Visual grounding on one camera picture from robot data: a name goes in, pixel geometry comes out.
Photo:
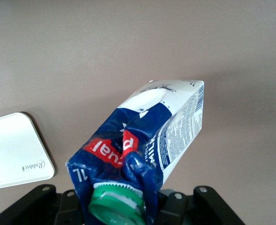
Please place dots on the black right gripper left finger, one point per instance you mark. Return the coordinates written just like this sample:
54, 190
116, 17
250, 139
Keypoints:
68, 206

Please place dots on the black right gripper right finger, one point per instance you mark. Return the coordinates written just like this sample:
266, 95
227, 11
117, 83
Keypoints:
173, 208

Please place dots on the blue white milk carton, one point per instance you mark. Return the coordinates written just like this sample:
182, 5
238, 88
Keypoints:
152, 131

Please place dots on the cream rabbit print tray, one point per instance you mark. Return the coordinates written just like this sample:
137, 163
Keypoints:
13, 150

